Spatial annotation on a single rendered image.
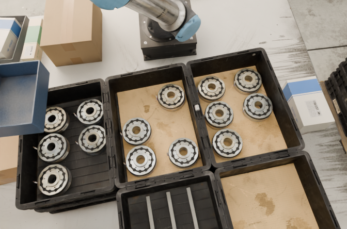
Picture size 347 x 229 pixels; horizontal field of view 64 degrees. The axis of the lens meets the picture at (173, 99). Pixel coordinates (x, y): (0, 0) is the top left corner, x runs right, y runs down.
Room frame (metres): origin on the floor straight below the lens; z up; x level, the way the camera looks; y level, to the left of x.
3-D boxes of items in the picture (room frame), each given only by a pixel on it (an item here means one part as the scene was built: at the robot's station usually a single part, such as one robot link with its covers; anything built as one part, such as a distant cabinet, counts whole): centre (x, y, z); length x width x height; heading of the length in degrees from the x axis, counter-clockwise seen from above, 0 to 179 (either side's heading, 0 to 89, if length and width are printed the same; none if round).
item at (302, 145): (0.39, -0.23, 0.92); 0.40 x 0.30 x 0.02; 6
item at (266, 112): (0.39, -0.30, 0.86); 0.10 x 0.10 x 0.01
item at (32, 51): (0.91, 0.64, 0.73); 0.24 x 0.06 x 0.06; 178
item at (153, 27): (0.86, 0.01, 0.85); 0.15 x 0.15 x 0.10
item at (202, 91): (0.49, -0.15, 0.86); 0.10 x 0.10 x 0.01
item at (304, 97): (0.42, -0.53, 0.75); 0.20 x 0.12 x 0.09; 3
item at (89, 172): (0.33, 0.37, 0.87); 0.40 x 0.30 x 0.11; 6
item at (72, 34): (0.92, 0.43, 0.78); 0.30 x 0.22 x 0.16; 1
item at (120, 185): (0.36, 0.07, 0.92); 0.40 x 0.30 x 0.02; 6
